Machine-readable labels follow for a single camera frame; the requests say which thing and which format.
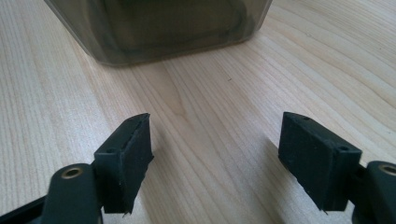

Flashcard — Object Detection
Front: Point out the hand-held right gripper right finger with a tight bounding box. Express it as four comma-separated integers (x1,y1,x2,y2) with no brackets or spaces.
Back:
277,111,363,213

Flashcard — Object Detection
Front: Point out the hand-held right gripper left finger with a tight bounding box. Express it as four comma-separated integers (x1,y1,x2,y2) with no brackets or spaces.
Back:
92,112,155,216

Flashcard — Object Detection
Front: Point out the clear plastic storage container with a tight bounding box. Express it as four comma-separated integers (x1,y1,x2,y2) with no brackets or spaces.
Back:
43,0,275,67

